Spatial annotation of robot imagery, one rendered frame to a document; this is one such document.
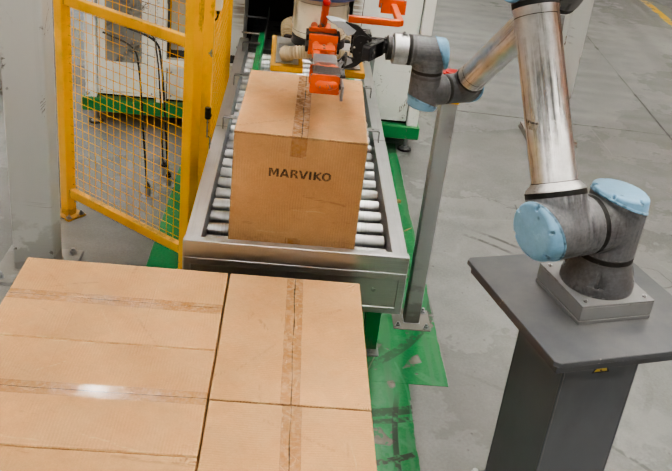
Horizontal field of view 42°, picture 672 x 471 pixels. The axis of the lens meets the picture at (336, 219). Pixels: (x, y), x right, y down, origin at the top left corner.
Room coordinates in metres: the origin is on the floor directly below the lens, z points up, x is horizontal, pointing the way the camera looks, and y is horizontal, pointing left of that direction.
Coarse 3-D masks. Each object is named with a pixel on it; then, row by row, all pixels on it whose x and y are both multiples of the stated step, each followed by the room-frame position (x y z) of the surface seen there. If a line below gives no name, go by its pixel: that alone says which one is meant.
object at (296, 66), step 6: (276, 36) 2.87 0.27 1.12; (288, 36) 2.78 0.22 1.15; (276, 42) 2.79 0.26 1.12; (276, 48) 2.71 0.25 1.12; (276, 54) 2.65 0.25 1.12; (276, 60) 2.58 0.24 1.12; (294, 60) 2.61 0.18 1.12; (300, 60) 2.63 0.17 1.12; (270, 66) 2.55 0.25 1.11; (276, 66) 2.55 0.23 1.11; (282, 66) 2.55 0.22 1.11; (288, 66) 2.56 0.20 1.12; (294, 66) 2.56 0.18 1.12; (300, 66) 2.57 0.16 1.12; (288, 72) 2.56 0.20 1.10; (294, 72) 2.56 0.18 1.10; (300, 72) 2.56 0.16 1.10
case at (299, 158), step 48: (288, 96) 2.76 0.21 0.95; (336, 96) 2.82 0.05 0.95; (240, 144) 2.41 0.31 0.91; (288, 144) 2.42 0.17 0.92; (336, 144) 2.42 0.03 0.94; (240, 192) 2.41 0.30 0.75; (288, 192) 2.42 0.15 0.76; (336, 192) 2.43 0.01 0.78; (288, 240) 2.42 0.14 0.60; (336, 240) 2.43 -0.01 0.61
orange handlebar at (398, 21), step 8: (392, 8) 2.96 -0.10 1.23; (352, 16) 2.77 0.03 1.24; (360, 16) 2.78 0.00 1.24; (368, 16) 2.79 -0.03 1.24; (400, 16) 2.84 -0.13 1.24; (312, 24) 2.62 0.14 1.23; (328, 24) 2.64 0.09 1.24; (376, 24) 2.78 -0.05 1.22; (384, 24) 2.78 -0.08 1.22; (392, 24) 2.78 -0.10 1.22; (400, 24) 2.79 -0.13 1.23; (312, 48) 2.39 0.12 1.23; (320, 48) 2.35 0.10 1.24; (328, 48) 2.36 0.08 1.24; (312, 56) 2.36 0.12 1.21; (320, 64) 2.23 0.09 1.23; (320, 80) 2.09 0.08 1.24; (320, 88) 2.08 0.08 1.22; (328, 88) 2.07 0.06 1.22; (336, 88) 2.09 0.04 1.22
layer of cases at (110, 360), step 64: (0, 320) 1.89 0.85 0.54; (64, 320) 1.92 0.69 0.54; (128, 320) 1.96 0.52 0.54; (192, 320) 1.99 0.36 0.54; (256, 320) 2.03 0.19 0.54; (320, 320) 2.07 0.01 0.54; (0, 384) 1.63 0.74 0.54; (64, 384) 1.66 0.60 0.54; (128, 384) 1.69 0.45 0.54; (192, 384) 1.72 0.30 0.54; (256, 384) 1.75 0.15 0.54; (320, 384) 1.78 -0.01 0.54; (0, 448) 1.43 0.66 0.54; (64, 448) 1.45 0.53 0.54; (128, 448) 1.47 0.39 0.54; (192, 448) 1.50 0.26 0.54; (256, 448) 1.52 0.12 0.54; (320, 448) 1.55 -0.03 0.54
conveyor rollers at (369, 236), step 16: (304, 64) 4.46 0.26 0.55; (240, 96) 3.89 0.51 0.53; (368, 144) 3.48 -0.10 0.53; (224, 160) 3.09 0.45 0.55; (368, 160) 3.30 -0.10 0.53; (224, 176) 2.99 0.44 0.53; (368, 176) 3.13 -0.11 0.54; (224, 192) 2.82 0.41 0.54; (368, 192) 2.96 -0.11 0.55; (224, 208) 2.72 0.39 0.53; (368, 208) 2.85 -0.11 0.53; (208, 224) 2.56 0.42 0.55; (224, 224) 2.56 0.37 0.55; (368, 224) 2.69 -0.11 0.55; (368, 240) 2.59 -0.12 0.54
